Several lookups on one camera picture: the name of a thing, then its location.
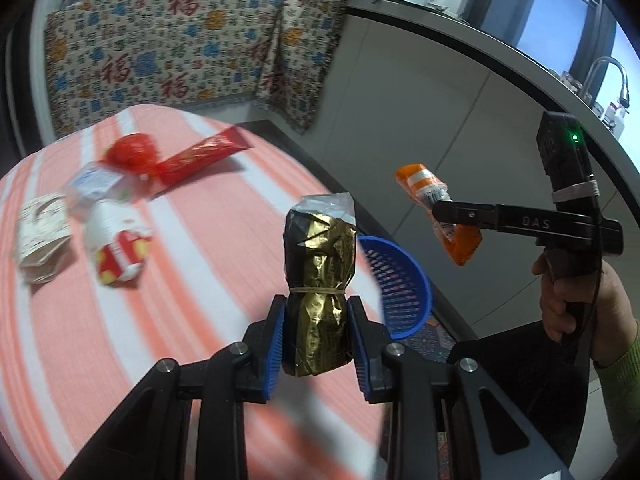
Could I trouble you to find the person's right forearm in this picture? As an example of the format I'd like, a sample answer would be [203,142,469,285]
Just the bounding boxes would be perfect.
[592,320,640,480]

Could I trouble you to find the red sachet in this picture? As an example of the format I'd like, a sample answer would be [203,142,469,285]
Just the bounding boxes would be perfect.
[152,126,255,193]

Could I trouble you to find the steel faucet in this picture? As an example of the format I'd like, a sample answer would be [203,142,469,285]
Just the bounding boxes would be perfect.
[582,56,630,111]

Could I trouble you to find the kitchen counter cabinets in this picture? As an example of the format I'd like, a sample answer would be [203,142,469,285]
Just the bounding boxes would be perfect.
[320,0,640,356]

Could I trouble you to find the orange snack packet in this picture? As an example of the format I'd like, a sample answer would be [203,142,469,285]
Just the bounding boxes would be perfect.
[394,162,485,267]

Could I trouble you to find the gold foil bag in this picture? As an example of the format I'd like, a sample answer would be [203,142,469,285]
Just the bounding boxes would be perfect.
[281,192,358,378]

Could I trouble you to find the red round wrapper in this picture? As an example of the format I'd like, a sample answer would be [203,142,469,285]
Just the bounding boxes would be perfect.
[102,132,161,178]

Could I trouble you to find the beige patterned paper bag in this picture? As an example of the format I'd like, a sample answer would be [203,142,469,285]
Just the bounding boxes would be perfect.
[15,192,73,285]

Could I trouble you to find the white red snack bag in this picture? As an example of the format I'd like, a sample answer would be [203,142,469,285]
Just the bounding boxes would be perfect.
[82,199,153,288]

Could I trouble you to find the colourful floor mat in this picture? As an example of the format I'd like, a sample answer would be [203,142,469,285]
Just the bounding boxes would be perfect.
[400,310,458,361]

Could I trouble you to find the clear plastic wrapper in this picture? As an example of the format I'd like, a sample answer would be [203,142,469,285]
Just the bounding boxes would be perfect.
[62,162,151,216]

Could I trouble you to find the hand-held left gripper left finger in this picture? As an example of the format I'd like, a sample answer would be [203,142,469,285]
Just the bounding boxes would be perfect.
[60,294,288,480]

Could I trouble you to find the large printed cloth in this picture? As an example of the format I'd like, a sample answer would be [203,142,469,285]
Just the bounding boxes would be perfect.
[42,0,283,136]

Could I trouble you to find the person's right hand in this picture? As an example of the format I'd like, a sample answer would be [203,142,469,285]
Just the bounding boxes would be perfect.
[531,250,638,368]

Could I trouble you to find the blue plastic basket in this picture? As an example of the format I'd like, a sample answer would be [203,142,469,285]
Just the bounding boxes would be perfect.
[357,235,433,341]

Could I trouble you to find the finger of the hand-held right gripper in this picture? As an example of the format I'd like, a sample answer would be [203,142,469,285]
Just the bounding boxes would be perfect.
[431,199,501,235]

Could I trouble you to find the narrow printed cloth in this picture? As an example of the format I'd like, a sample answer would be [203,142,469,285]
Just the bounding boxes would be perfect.
[252,0,348,136]

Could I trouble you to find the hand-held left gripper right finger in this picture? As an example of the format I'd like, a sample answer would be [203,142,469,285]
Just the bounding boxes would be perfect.
[346,295,576,480]

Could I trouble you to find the window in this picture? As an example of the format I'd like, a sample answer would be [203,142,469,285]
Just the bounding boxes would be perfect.
[480,0,640,111]

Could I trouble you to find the person's black trousers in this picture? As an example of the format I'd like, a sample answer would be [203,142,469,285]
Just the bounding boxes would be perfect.
[445,320,601,480]

